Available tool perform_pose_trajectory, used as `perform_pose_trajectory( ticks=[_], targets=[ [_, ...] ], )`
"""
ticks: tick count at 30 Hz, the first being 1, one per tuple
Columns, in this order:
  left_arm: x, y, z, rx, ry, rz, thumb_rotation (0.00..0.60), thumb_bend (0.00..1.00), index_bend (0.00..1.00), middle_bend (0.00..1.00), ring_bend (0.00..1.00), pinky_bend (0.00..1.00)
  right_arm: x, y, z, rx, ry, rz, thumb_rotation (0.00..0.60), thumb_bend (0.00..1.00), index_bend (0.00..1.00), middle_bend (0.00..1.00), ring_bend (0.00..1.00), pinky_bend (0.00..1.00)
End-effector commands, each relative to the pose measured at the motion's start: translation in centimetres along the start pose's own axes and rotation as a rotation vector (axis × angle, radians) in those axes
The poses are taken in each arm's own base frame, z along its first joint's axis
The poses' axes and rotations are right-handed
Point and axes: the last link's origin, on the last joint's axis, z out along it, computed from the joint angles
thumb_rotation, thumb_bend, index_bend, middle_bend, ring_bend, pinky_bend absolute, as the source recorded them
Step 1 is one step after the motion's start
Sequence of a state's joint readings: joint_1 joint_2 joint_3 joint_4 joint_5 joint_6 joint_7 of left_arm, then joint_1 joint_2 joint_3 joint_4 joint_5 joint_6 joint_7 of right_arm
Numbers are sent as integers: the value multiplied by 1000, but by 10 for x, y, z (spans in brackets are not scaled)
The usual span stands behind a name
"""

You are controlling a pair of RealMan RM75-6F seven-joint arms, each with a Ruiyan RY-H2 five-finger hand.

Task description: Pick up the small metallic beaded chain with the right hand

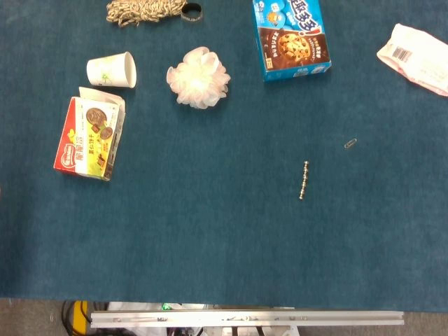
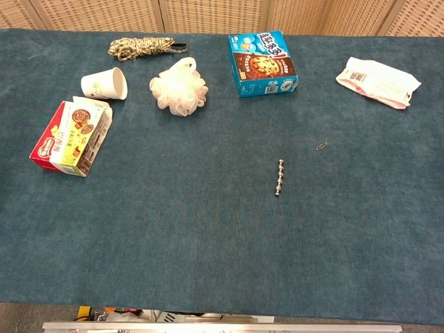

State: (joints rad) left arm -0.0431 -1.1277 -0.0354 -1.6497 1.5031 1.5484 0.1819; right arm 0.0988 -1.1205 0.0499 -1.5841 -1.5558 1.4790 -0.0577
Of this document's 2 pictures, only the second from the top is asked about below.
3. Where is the silver magnetic ball chain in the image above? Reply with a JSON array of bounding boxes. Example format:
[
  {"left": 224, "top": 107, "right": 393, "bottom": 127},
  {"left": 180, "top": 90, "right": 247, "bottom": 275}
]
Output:
[{"left": 274, "top": 159, "right": 286, "bottom": 199}]

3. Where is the white bath loofah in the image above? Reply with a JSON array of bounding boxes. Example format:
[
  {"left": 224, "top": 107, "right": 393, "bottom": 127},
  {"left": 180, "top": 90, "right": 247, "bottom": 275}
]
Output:
[{"left": 148, "top": 57, "right": 210, "bottom": 117}]

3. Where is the teal felt table mat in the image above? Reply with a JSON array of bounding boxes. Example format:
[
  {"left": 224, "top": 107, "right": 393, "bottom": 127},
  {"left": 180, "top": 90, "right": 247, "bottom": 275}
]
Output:
[{"left": 0, "top": 28, "right": 444, "bottom": 326}]

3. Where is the blue chocolate cookie box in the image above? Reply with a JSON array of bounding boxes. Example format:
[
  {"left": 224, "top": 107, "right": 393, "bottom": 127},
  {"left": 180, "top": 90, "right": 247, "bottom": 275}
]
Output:
[{"left": 228, "top": 30, "right": 299, "bottom": 99}]

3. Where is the white paper cup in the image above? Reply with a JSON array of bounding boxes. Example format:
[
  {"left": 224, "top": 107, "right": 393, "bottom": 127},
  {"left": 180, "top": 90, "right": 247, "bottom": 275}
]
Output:
[{"left": 80, "top": 67, "right": 128, "bottom": 101}]

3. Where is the woven folding screen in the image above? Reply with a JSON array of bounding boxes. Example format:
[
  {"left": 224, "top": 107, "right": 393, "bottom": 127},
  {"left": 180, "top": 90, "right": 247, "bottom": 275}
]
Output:
[{"left": 0, "top": 0, "right": 444, "bottom": 37}]

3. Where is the red green wafer box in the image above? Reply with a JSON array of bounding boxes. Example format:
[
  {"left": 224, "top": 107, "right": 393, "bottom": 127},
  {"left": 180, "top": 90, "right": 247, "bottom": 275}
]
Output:
[{"left": 28, "top": 96, "right": 114, "bottom": 178}]

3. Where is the white pink snack packet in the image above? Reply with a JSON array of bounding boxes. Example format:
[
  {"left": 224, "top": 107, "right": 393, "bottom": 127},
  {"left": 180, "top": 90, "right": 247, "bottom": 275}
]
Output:
[{"left": 335, "top": 56, "right": 422, "bottom": 110}]

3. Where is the yellow device under table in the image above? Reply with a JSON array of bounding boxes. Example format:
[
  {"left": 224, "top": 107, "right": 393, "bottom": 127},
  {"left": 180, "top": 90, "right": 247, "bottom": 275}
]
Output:
[{"left": 73, "top": 305, "right": 95, "bottom": 322}]

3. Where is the beige braided rope bundle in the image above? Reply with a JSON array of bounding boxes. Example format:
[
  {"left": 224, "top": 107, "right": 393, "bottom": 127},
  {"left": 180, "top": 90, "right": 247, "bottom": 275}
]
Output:
[{"left": 108, "top": 36, "right": 190, "bottom": 62}]

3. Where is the aluminium frame rail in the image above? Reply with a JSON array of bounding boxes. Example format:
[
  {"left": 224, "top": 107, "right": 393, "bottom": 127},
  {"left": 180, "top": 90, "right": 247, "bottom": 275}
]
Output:
[{"left": 42, "top": 321, "right": 403, "bottom": 333}]

